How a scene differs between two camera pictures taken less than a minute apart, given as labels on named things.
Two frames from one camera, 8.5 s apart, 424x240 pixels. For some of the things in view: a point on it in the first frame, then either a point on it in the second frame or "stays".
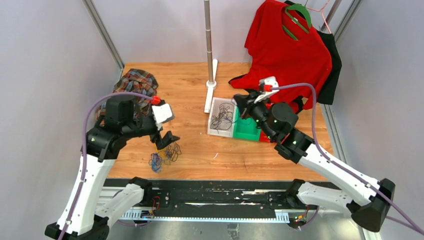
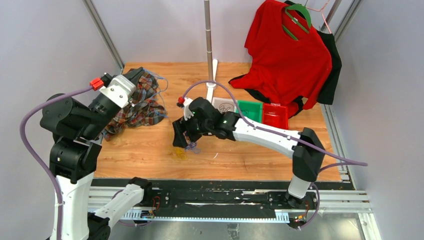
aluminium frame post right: (347, 18) stays
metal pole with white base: (211, 84) stays
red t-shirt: (299, 69) stays
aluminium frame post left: (118, 60) stays
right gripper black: (242, 101) → (179, 127)
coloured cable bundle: (170, 153) → (191, 145)
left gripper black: (156, 136) → (134, 75)
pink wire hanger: (321, 10) stays
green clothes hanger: (305, 12) stays
